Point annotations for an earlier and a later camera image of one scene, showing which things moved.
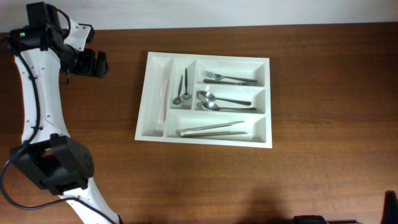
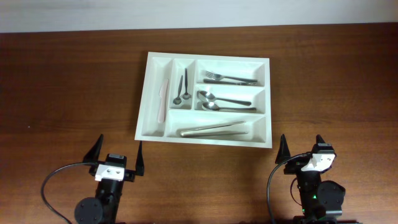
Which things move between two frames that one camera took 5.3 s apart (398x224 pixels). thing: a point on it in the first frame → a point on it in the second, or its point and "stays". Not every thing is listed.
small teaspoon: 186,96 stays
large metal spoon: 211,106 stays
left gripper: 88,68 → 130,175
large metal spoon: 209,96 stays
